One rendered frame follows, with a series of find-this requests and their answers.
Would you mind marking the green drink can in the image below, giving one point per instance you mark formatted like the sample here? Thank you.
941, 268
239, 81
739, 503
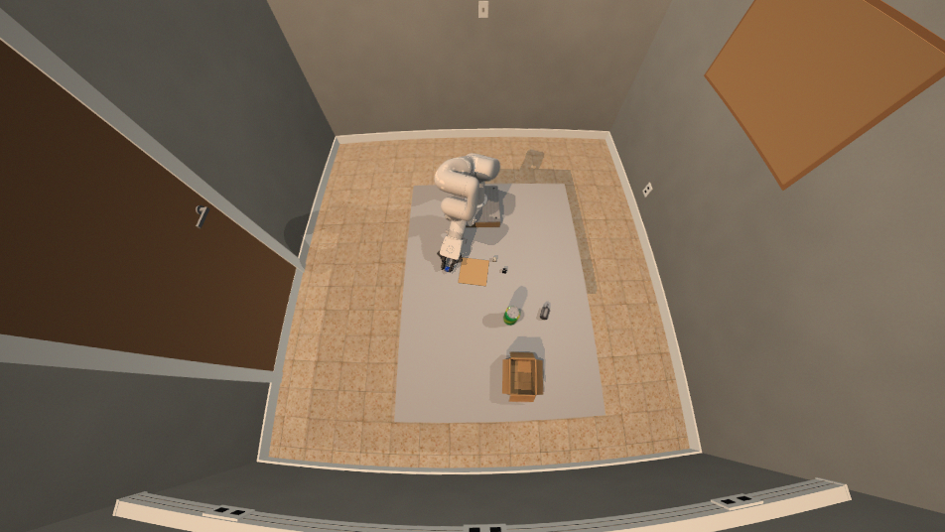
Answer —
511, 315

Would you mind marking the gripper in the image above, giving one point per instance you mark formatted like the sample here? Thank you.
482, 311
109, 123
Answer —
451, 248

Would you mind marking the orange flat square mat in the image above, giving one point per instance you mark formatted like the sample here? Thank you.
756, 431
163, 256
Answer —
474, 271

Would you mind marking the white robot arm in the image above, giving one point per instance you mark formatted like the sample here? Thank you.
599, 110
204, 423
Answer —
480, 169

